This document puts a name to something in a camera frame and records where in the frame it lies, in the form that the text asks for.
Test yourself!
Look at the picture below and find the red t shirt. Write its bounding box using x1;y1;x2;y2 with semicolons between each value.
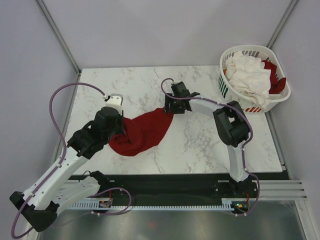
109;108;174;157

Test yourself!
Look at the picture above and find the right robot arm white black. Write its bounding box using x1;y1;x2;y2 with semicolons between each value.
160;78;253;197

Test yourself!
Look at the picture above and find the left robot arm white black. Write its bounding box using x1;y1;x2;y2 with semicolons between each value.
9;104;124;232

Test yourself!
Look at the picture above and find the white laundry basket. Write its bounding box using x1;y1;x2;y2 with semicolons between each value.
218;45;291;113

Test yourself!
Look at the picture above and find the white t shirt pile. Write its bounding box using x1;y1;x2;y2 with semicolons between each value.
223;51;271;110

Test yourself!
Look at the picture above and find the red cloth in basket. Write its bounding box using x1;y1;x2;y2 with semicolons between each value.
262;60;287;94

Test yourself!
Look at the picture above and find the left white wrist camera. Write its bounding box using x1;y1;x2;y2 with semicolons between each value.
102;93;124;115

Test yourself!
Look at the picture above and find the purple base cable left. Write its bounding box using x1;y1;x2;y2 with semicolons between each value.
91;187;134;217

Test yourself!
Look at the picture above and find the aluminium rail frame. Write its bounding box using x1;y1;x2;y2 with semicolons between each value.
59;178;309;201

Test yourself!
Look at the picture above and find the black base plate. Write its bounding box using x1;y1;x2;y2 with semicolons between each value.
70;171;259;207

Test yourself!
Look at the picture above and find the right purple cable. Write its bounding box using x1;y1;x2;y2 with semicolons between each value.
160;77;262;216

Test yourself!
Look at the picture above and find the white slotted cable duct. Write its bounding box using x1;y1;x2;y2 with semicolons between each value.
67;198;250;212

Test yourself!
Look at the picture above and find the left aluminium corner post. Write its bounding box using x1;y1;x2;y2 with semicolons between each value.
34;0;82;75

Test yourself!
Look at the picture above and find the aluminium corner post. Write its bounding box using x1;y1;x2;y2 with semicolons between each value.
34;0;82;75
266;0;300;49

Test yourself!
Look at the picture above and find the right aluminium corner post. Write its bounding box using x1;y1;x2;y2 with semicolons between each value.
266;0;300;49

